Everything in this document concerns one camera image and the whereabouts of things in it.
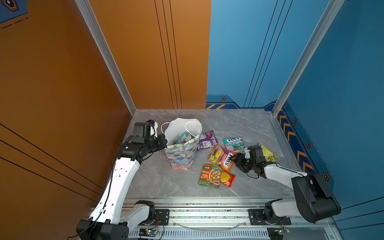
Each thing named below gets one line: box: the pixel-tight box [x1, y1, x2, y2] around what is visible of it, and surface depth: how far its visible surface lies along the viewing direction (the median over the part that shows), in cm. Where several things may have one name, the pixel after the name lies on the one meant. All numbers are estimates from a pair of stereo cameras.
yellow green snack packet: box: [258, 143, 279, 162], surface depth 92 cm
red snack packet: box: [220, 169, 236, 188], surface depth 87 cm
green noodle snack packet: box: [197, 163, 223, 188], surface depth 88 cm
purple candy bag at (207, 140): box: [197, 130, 219, 151], surface depth 102 cm
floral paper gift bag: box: [161, 117, 203, 171], surface depth 79 cm
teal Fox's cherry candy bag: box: [222, 136, 245, 153], surface depth 101 cm
